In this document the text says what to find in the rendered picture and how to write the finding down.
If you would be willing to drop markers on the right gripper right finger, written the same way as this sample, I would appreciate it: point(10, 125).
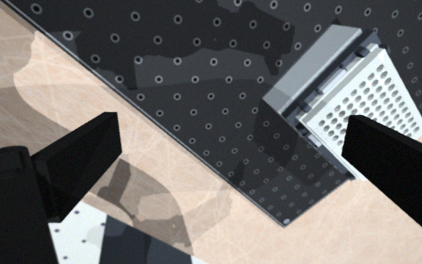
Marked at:
point(390, 160)

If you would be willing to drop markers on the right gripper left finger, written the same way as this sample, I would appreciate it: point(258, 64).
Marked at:
point(45, 187)

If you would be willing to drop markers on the white well plate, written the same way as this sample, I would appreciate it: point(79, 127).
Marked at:
point(370, 87)

